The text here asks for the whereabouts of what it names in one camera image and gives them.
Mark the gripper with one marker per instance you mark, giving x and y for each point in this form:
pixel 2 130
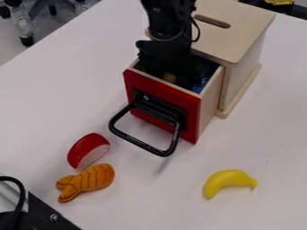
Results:
pixel 168 57

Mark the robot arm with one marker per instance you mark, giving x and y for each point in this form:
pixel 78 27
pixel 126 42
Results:
pixel 168 18

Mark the drawer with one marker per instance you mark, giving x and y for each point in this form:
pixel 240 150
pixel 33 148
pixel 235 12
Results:
pixel 168 95

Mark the yellow toy banana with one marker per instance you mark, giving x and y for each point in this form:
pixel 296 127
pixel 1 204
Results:
pixel 226 181

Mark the yellow toy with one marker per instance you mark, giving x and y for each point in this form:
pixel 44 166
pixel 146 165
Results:
pixel 169 77

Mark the blue toy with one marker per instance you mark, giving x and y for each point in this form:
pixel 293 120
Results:
pixel 201 83

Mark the cabinet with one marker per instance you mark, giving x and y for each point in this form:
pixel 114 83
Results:
pixel 236 39

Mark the red toy cheese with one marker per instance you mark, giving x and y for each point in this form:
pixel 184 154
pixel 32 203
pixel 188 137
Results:
pixel 86 149

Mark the orange toy shrimp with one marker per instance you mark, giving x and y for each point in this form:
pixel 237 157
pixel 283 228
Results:
pixel 86 181

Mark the office chair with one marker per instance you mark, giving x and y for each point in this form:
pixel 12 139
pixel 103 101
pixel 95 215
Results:
pixel 24 18

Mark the black metal bracket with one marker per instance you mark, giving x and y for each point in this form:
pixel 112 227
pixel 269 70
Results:
pixel 36 215

